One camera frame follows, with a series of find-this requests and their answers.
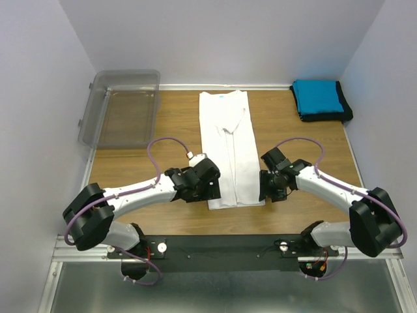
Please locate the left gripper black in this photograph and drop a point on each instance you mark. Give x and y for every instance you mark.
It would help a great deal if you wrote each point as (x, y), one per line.
(212, 191)

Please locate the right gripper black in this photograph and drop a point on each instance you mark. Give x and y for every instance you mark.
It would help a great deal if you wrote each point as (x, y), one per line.
(264, 188)

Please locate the white t shirt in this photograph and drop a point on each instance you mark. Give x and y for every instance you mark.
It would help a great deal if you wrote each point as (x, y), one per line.
(228, 139)

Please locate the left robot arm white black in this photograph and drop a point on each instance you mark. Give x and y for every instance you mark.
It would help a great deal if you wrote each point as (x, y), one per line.
(91, 217)

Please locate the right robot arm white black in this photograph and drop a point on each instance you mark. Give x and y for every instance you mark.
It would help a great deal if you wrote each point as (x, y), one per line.
(373, 223)

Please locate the folded blue t shirt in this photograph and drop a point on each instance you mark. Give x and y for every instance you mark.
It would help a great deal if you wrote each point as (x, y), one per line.
(316, 96)

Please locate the folded black t shirt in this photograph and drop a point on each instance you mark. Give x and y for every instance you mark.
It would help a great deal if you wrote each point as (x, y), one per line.
(347, 115)

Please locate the clear plastic bin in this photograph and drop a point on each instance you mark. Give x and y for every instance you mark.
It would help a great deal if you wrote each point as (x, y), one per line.
(121, 109)

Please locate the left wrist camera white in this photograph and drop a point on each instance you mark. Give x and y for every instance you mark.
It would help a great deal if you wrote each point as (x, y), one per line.
(195, 159)

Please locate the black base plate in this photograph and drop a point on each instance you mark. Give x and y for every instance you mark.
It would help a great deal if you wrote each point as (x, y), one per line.
(221, 253)

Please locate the aluminium frame rail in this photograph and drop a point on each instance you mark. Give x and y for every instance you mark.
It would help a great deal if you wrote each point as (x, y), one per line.
(225, 273)

